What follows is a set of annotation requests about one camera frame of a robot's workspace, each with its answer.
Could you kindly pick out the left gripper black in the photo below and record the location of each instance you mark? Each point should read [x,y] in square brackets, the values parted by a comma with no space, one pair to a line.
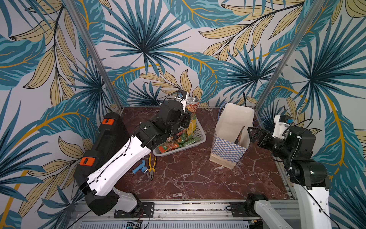
[187,121]

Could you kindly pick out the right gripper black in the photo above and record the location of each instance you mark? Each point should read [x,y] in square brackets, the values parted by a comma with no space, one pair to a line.
[263,138]

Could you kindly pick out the grey plastic basket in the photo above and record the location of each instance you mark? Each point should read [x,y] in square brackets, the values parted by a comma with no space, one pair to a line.
[198,138]

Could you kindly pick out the white blue checkered paper bag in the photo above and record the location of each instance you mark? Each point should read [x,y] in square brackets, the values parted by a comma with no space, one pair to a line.
[232,118]

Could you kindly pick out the large dark seasoning packet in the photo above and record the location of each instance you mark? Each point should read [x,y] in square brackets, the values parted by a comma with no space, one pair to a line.
[238,139]

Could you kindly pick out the green orange soup packet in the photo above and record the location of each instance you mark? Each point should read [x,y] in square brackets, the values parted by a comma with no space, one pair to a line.
[192,104]

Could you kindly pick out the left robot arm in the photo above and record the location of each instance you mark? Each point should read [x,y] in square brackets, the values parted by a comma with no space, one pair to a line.
[100,194]

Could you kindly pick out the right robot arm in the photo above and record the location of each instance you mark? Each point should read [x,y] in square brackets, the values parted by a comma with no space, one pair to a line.
[310,178]

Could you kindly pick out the yellow green condiment packet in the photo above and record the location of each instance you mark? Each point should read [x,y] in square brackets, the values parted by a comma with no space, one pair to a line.
[192,127]

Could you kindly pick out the green orange condiment packet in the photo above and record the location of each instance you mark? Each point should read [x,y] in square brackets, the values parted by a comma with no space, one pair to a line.
[169,146]

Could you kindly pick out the yellow black pliers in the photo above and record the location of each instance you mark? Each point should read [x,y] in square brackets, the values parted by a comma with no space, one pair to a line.
[151,166]

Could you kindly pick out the black tool case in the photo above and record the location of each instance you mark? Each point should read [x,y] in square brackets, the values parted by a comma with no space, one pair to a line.
[112,136]

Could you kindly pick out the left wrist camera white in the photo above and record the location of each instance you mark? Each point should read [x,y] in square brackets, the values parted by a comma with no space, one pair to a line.
[181,96]

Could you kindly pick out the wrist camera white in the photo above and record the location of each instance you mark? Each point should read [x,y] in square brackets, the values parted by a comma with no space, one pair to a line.
[181,96]
[282,124]

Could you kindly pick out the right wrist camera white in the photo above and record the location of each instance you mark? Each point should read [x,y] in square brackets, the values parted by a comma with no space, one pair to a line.
[282,124]

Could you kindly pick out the blue handled tool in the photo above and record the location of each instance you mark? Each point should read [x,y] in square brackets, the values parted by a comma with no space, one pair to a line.
[142,167]

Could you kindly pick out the right aluminium corner post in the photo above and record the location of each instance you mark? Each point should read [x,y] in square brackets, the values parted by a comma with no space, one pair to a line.
[299,34]

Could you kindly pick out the aluminium corner post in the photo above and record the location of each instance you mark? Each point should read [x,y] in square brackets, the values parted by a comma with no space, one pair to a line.
[299,34]
[79,23]

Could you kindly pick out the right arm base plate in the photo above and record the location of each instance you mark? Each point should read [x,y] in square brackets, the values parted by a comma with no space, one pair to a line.
[241,210]

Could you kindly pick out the aluminium front rail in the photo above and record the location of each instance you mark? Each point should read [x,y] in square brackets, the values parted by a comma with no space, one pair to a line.
[190,210]

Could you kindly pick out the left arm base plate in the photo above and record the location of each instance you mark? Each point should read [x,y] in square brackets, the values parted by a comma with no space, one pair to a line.
[144,210]

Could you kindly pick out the left aluminium corner post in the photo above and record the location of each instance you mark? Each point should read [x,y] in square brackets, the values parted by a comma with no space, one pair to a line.
[79,23]

